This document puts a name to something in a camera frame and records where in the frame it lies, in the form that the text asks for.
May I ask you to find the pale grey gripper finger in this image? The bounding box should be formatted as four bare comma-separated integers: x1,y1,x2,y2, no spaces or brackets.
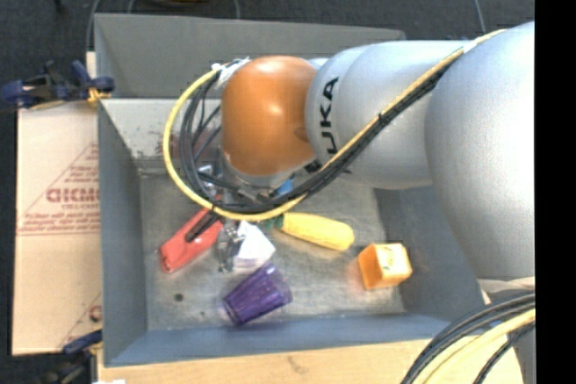
217,227,232,273
229,228,247,260

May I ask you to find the purple ribbed plastic cup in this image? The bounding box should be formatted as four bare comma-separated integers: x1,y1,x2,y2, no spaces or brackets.
221,263,294,326

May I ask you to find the red plastic tool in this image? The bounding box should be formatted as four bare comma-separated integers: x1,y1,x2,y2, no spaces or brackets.
157,207,225,274

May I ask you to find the orange cube box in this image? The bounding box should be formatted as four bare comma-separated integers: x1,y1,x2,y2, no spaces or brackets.
356,242,414,290

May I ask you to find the grey metal bin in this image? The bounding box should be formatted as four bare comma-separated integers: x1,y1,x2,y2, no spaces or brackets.
93,13,491,368

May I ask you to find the white folded paper piece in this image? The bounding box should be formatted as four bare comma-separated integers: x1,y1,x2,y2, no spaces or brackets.
233,219,276,269

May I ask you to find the brown cardboard board, red print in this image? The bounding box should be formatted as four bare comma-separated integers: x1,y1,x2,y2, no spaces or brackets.
11,102,104,357

